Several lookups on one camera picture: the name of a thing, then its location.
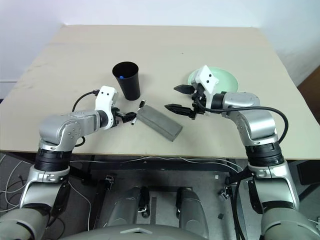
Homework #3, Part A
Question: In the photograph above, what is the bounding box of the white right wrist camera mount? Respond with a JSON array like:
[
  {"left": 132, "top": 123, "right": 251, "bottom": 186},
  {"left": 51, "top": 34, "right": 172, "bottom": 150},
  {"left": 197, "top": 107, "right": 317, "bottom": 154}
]
[{"left": 191, "top": 64, "right": 220, "bottom": 116}]

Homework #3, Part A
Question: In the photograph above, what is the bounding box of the black metal table frame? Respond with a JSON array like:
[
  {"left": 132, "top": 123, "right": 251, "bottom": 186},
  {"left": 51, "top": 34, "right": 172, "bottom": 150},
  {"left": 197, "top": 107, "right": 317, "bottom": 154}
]
[{"left": 68, "top": 154, "right": 252, "bottom": 233}]

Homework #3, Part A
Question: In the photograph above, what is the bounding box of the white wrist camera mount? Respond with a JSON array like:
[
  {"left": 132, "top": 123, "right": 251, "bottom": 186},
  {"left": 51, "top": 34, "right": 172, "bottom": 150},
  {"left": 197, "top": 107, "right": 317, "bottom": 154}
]
[
  {"left": 94, "top": 85, "right": 119, "bottom": 131},
  {"left": 191, "top": 64, "right": 220, "bottom": 116}
]

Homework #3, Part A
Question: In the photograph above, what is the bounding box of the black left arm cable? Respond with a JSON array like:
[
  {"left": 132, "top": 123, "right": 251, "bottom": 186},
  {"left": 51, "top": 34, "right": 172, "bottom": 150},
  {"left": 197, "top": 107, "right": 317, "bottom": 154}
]
[{"left": 71, "top": 89, "right": 99, "bottom": 148}]

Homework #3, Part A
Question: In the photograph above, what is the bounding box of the light green plate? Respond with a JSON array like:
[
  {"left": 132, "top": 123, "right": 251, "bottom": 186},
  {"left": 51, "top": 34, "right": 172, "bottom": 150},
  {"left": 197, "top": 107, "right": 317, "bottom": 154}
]
[{"left": 187, "top": 65, "right": 240, "bottom": 94}]

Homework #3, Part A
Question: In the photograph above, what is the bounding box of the grey rounded robot leg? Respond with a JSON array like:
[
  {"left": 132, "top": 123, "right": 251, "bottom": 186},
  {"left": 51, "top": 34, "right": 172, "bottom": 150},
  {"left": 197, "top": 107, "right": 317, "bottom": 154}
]
[
  {"left": 175, "top": 186, "right": 210, "bottom": 238},
  {"left": 109, "top": 186, "right": 144, "bottom": 229}
]

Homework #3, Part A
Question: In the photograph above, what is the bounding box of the grey robot torso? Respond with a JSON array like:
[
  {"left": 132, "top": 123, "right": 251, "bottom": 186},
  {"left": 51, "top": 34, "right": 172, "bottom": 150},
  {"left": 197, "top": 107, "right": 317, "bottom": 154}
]
[{"left": 57, "top": 223, "right": 209, "bottom": 240}]

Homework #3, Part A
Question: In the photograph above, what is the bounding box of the black plastic cup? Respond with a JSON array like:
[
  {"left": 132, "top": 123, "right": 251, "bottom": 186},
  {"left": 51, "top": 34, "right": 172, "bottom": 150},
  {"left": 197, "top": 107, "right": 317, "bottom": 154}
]
[{"left": 111, "top": 61, "right": 141, "bottom": 101}]

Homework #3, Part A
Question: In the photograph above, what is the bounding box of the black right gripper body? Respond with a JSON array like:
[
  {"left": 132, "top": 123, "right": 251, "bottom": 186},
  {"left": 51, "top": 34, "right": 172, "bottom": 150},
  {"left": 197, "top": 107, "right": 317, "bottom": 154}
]
[{"left": 188, "top": 83, "right": 209, "bottom": 121}]

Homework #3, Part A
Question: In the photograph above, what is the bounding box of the white marker with black cap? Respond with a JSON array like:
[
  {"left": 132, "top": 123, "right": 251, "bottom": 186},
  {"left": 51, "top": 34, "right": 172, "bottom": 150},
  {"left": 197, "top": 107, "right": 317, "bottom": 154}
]
[{"left": 131, "top": 99, "right": 146, "bottom": 126}]

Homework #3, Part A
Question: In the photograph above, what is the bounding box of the grey glasses case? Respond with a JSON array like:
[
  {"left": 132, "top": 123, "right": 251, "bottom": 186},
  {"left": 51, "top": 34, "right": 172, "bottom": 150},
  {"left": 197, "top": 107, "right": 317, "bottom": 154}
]
[{"left": 136, "top": 104, "right": 183, "bottom": 143}]

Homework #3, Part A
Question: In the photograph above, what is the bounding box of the white floor cable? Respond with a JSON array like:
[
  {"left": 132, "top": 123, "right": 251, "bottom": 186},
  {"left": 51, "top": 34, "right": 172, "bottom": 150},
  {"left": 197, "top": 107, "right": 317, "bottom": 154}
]
[{"left": 69, "top": 179, "right": 92, "bottom": 232}]

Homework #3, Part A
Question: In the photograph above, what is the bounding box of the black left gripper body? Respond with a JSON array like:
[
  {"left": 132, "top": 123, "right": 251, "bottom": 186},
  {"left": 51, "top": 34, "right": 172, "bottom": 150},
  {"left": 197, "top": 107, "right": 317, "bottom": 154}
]
[{"left": 111, "top": 106, "right": 127, "bottom": 127}]

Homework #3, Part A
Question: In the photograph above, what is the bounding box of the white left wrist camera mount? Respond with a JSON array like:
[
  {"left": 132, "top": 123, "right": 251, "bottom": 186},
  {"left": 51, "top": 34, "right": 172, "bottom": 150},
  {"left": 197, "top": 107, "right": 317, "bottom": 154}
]
[{"left": 94, "top": 85, "right": 119, "bottom": 131}]

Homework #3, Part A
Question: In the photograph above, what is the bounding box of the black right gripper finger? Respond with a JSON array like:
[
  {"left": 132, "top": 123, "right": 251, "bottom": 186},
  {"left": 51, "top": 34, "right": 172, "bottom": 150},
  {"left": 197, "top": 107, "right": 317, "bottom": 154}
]
[
  {"left": 174, "top": 84, "right": 196, "bottom": 95},
  {"left": 164, "top": 103, "right": 195, "bottom": 117}
]

